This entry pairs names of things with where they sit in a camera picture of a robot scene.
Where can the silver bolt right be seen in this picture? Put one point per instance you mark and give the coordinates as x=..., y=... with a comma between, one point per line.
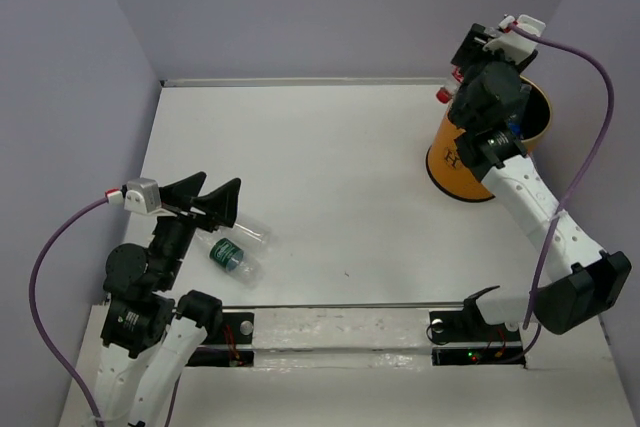
x=437, y=326

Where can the green label plastic bottle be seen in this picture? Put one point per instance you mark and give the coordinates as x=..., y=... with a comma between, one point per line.
x=230, y=258

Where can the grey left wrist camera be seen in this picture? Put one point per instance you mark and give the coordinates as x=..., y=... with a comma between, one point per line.
x=140, y=196

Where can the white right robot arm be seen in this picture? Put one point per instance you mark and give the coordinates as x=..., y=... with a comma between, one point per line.
x=575, y=278

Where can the silver bolt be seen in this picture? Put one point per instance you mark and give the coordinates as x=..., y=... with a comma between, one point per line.
x=246, y=328
x=437, y=326

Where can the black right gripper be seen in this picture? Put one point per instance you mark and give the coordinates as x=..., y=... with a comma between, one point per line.
x=471, y=47

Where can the orange cylindrical bin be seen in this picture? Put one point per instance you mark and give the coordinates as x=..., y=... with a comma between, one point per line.
x=443, y=163

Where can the silver bolt left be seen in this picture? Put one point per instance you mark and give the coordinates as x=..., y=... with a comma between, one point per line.
x=246, y=328

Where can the blue label bottle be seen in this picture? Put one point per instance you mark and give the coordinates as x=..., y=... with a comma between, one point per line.
x=516, y=119

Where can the clear plastic bottle no label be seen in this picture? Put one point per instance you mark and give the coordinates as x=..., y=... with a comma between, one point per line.
x=251, y=233

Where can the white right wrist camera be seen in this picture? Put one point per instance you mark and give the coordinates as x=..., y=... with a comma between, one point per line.
x=515, y=47

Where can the red cap small bottle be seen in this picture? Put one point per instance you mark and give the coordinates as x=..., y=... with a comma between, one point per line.
x=450, y=87

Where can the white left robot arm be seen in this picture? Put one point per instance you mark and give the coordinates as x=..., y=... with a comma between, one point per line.
x=147, y=338

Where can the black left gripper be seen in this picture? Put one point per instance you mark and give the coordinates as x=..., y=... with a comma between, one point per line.
x=221, y=203

